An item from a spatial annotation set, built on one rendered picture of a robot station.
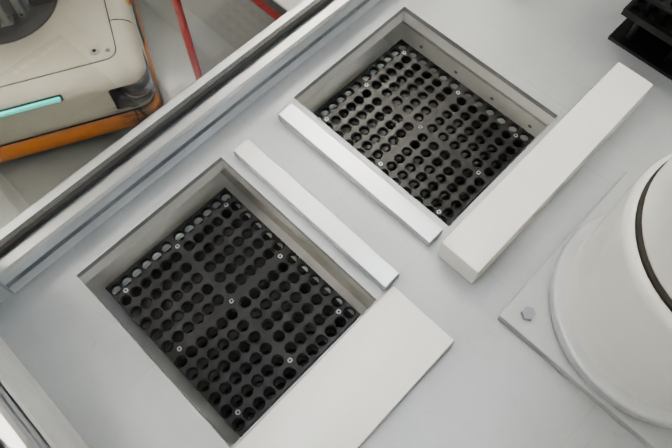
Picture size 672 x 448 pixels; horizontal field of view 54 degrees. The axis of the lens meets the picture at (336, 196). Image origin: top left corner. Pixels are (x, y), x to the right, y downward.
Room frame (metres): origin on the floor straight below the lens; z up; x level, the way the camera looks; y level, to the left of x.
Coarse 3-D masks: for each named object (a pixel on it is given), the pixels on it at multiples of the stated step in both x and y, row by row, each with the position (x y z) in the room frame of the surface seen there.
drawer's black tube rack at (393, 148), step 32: (416, 64) 0.55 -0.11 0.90; (384, 96) 0.50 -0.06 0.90; (416, 96) 0.50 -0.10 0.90; (448, 96) 0.50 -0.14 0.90; (352, 128) 0.45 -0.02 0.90; (384, 128) 0.45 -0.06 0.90; (416, 128) 0.45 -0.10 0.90; (448, 128) 0.45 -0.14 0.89; (480, 128) 0.45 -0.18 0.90; (384, 160) 0.40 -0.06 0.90; (416, 160) 0.42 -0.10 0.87; (448, 160) 0.40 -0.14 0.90; (480, 160) 0.40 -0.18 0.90; (512, 160) 0.40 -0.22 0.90; (416, 192) 0.36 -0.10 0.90; (448, 192) 0.36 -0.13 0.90; (480, 192) 0.36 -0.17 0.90; (448, 224) 0.32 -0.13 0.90
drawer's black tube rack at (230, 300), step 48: (192, 240) 0.30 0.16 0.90; (240, 240) 0.31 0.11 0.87; (144, 288) 0.24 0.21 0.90; (192, 288) 0.24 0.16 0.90; (240, 288) 0.24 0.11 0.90; (288, 288) 0.25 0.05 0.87; (192, 336) 0.18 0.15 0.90; (240, 336) 0.18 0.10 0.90; (288, 336) 0.18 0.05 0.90; (336, 336) 0.18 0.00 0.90; (192, 384) 0.13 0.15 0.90; (240, 384) 0.13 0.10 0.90; (288, 384) 0.13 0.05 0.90; (240, 432) 0.09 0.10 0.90
